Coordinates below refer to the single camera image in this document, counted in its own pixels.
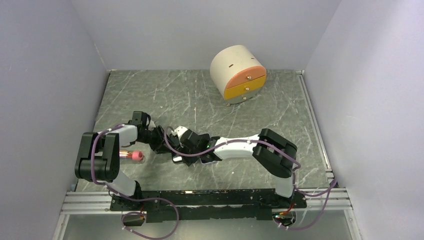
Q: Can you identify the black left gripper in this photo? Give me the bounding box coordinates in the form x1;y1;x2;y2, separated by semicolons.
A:
138;125;177;154

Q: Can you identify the black phone case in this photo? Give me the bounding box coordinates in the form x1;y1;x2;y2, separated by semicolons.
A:
171;153;201;167

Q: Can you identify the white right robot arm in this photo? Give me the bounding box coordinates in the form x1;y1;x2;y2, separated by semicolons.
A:
172;126;298;208

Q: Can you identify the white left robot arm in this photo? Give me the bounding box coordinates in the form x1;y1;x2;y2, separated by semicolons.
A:
74;111;170;210

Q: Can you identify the round beige drawer cabinet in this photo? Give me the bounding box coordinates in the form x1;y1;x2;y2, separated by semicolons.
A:
209;45;267;106

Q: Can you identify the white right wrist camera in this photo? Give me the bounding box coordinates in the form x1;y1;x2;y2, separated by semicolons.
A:
171;126;189;140

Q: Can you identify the pink ring toy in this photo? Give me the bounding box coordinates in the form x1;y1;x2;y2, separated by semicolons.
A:
119;150;145;162

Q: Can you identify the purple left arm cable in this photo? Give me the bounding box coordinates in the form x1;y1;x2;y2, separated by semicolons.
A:
90;124;180;240

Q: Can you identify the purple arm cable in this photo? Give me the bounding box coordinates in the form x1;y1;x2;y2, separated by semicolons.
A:
90;124;180;240
163;125;339;232

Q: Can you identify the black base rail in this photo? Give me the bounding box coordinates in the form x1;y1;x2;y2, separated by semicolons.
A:
109;188;307;223

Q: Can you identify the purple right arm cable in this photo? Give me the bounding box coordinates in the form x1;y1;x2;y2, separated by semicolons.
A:
163;125;339;232

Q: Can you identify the aluminium frame rail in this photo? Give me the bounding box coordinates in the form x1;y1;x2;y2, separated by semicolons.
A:
52;71;352;233

